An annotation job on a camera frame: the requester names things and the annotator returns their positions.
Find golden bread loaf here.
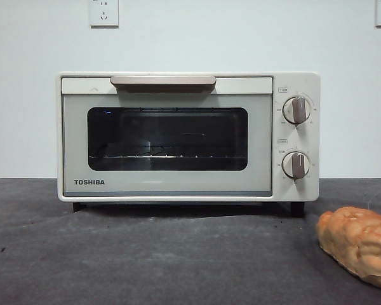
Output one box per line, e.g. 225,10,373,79
316,206,381,290

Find chrome wire oven rack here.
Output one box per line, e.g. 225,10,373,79
104,144,239,159

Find cream Toshiba toaster oven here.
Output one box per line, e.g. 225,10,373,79
56,71,321,219

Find glass oven door with handle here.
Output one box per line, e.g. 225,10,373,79
60,75,274,198

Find cream temperature knob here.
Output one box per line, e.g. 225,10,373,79
282,97,312,125

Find cream timer knob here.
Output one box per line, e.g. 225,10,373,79
281,151,311,180

